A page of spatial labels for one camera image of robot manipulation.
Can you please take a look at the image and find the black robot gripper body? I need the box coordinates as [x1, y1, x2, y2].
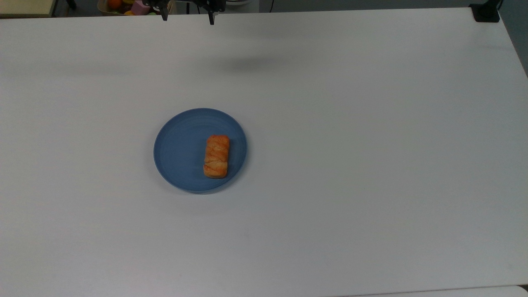
[142, 0, 226, 13]

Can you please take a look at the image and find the braided golden bread roll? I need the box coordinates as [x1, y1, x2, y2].
[203, 134, 230, 179]

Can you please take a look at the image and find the wicker basket of toys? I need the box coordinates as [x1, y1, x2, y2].
[97, 0, 177, 17]

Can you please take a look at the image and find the round blue plate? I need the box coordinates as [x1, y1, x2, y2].
[153, 108, 248, 193]

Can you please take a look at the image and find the light wooden board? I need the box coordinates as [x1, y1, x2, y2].
[0, 0, 58, 18]

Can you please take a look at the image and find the black table clamp block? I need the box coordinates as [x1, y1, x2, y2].
[469, 0, 502, 23]

